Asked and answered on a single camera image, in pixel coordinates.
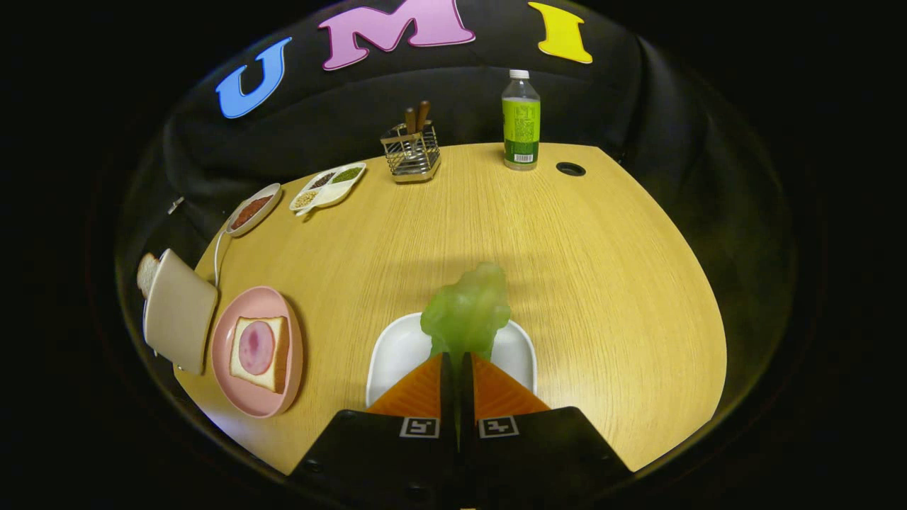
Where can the bread slice with ham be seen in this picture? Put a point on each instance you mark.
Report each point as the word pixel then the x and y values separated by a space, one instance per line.
pixel 278 354

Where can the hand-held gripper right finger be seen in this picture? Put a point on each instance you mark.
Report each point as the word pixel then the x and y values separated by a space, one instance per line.
pixel 466 397

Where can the pink ham slice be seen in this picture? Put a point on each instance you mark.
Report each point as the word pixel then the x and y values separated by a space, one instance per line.
pixel 256 347

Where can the black backdrop cloth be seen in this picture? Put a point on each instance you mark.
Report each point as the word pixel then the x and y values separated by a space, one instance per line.
pixel 460 92

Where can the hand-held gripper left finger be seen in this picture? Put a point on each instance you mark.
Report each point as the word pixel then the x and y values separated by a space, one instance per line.
pixel 448 397

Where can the brown meat slice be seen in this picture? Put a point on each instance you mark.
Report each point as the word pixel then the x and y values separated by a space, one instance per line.
pixel 251 212

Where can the pile of dark beans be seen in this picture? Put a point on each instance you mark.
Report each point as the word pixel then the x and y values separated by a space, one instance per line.
pixel 322 180

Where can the white toaster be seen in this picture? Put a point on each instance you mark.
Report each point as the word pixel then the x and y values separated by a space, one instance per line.
pixel 181 312

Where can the white cloth tag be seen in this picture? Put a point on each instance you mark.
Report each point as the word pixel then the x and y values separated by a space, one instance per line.
pixel 176 205

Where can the pile of yellow soybeans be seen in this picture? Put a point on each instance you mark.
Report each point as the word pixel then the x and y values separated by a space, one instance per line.
pixel 305 199

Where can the green lettuce leaf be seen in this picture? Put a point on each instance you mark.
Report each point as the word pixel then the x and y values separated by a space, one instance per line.
pixel 468 312

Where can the toasted bread slice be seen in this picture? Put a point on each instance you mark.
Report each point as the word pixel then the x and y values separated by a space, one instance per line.
pixel 147 273

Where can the green label water bottle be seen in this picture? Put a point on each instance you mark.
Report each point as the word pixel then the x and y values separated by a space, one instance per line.
pixel 521 120

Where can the white square plate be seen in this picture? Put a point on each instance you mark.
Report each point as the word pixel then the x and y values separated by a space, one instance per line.
pixel 400 354

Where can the pink round plate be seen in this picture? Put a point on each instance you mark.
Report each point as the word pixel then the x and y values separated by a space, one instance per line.
pixel 227 340

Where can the white oval plate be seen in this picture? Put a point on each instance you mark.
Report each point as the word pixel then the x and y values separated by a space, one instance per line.
pixel 275 190

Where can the white divided dish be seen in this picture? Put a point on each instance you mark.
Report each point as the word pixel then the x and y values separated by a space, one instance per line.
pixel 333 195

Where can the pile of green beans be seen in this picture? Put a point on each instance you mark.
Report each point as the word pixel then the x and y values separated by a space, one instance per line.
pixel 348 174

